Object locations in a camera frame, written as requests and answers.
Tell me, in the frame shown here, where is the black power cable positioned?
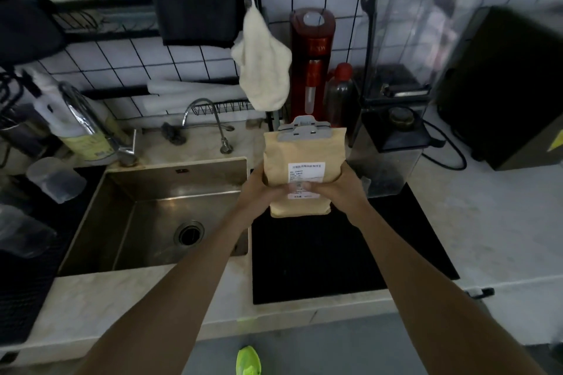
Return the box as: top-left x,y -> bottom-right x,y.
420,119 -> 468,171

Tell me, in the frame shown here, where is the white rolled towel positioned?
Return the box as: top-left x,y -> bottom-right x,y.
146,79 -> 250,115

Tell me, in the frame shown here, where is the stainless steel sink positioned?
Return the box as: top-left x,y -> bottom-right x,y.
57,157 -> 250,277

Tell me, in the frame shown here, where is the grey bag clip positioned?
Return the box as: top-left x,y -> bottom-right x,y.
277,115 -> 331,143

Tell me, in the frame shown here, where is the small gooseneck faucet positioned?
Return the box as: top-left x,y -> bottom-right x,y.
182,98 -> 235,155

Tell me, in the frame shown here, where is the clear glass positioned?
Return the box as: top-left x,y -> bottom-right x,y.
0,204 -> 58,259

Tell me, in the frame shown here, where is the chrome kitchen faucet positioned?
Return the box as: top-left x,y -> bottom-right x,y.
58,81 -> 140,167

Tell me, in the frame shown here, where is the person's right forearm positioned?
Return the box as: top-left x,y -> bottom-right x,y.
347,202 -> 548,375

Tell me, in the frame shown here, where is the dark bottle with red cap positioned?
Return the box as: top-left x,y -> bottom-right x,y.
323,63 -> 358,129

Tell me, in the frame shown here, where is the white spray bottle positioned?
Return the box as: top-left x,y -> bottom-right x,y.
27,70 -> 128,166

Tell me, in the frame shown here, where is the black wire wall rack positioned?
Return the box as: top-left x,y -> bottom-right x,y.
0,0 -> 282,129

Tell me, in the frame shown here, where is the person's left forearm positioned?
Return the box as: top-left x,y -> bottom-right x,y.
72,208 -> 264,375

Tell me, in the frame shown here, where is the black hanging pan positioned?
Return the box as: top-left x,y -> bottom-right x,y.
0,0 -> 67,69

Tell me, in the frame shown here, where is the black countertop appliance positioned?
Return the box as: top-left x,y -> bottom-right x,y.
439,6 -> 563,171

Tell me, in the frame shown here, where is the cream hanging cloth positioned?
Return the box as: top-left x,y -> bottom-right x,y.
231,0 -> 293,111

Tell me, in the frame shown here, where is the black rubber mat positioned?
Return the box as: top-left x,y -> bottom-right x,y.
251,167 -> 460,305

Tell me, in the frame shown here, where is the person's right hand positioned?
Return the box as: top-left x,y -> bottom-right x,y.
300,161 -> 373,228

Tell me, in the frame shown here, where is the red soda maker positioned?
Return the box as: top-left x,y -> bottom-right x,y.
289,8 -> 336,126

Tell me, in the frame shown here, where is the black drying mat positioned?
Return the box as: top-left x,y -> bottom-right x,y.
0,165 -> 108,347

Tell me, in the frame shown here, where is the neon green shoe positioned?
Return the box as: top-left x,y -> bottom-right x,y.
236,346 -> 262,375

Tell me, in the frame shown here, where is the dark grey hanging towel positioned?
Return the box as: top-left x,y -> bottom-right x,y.
152,0 -> 248,48

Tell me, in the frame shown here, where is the clear plastic cup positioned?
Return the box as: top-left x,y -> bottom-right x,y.
26,157 -> 88,204

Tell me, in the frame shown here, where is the kraft paper pouch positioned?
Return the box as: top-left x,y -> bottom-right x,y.
263,126 -> 348,218

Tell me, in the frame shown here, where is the person's left hand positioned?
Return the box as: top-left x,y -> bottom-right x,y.
237,161 -> 296,228

